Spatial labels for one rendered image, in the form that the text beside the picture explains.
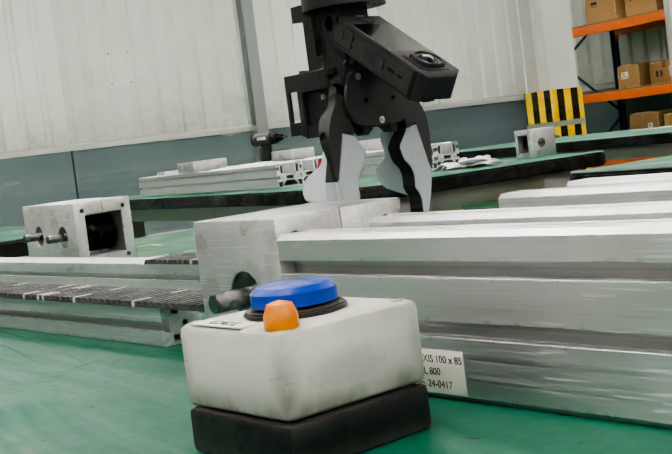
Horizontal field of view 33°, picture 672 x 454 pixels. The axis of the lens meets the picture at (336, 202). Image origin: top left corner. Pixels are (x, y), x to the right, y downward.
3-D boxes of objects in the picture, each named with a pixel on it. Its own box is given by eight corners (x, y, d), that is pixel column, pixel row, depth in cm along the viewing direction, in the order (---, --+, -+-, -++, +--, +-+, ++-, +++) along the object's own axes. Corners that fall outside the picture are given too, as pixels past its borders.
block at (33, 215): (15, 269, 177) (6, 209, 177) (83, 257, 184) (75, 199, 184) (39, 270, 169) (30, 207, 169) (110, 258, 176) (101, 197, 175)
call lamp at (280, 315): (257, 330, 48) (253, 302, 48) (285, 323, 49) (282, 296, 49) (278, 332, 47) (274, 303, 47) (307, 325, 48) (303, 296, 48)
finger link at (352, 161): (312, 248, 97) (327, 143, 99) (357, 248, 93) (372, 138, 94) (283, 241, 95) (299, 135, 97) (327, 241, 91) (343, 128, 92)
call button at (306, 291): (237, 331, 53) (231, 288, 52) (305, 314, 55) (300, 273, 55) (288, 335, 49) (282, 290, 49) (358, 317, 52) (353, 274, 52)
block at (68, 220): (35, 272, 166) (26, 208, 166) (105, 260, 173) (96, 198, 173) (65, 273, 159) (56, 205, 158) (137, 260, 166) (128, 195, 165)
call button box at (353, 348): (192, 451, 53) (175, 318, 53) (351, 401, 59) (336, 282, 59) (295, 477, 47) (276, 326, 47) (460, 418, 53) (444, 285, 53)
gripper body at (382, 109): (357, 136, 103) (339, 3, 102) (422, 127, 96) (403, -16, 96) (289, 145, 98) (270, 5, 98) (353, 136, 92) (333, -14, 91)
